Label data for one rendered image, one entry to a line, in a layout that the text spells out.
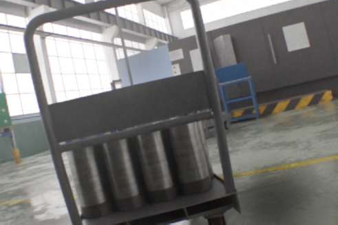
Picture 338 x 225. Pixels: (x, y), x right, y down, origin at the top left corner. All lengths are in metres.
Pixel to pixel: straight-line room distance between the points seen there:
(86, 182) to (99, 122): 0.27
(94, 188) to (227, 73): 5.22
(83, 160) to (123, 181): 0.16
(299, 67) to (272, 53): 0.64
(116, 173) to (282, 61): 6.35
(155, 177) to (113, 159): 0.16
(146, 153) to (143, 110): 0.21
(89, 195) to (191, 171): 0.38
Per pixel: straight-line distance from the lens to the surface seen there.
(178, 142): 1.22
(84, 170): 1.23
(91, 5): 1.06
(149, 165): 1.22
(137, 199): 1.24
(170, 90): 1.06
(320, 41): 7.41
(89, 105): 1.06
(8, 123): 9.66
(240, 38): 7.47
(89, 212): 1.27
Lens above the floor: 0.59
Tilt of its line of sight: level
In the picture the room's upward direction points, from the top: 13 degrees counter-clockwise
